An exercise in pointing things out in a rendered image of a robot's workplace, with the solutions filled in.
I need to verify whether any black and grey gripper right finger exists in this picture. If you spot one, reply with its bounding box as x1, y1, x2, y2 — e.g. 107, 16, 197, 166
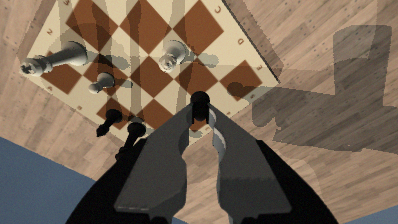
205, 103, 339, 224

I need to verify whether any white chess king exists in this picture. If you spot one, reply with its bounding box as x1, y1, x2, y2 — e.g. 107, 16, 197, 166
19, 41, 88, 77

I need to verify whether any white pawn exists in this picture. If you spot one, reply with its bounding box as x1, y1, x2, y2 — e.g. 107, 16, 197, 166
88, 72, 115, 94

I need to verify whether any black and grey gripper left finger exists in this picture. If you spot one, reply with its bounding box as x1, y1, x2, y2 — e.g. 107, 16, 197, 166
65, 103, 195, 224

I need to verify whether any brown and cream chessboard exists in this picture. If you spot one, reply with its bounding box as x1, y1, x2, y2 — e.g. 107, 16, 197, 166
19, 0, 278, 144

